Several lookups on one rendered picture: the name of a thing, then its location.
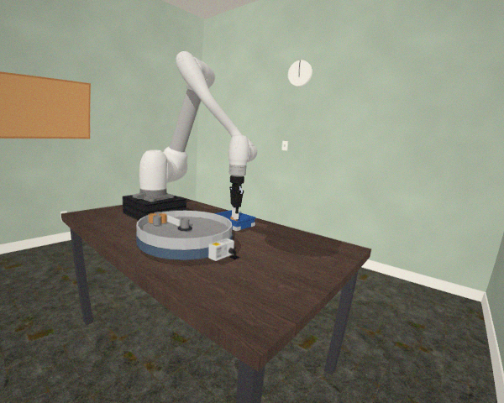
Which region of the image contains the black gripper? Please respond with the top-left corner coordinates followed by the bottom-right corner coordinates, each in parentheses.
top-left (229, 176), bottom-right (244, 219)

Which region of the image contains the blue shallow tray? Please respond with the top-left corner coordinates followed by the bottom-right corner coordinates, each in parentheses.
top-left (214, 210), bottom-right (256, 231)

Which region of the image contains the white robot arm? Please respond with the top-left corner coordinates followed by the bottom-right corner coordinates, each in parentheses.
top-left (133, 51), bottom-right (257, 202)

